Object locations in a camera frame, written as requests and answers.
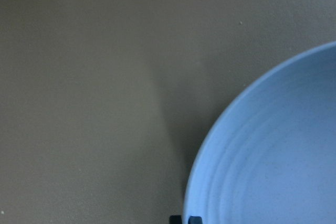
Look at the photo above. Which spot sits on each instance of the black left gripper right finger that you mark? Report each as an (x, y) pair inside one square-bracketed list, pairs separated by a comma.
[(195, 220)]

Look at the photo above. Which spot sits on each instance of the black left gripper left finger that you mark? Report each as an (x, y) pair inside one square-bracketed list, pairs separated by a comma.
[(175, 219)]

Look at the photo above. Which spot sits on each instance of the blue round plate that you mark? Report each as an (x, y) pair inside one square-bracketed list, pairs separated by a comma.
[(270, 157)]

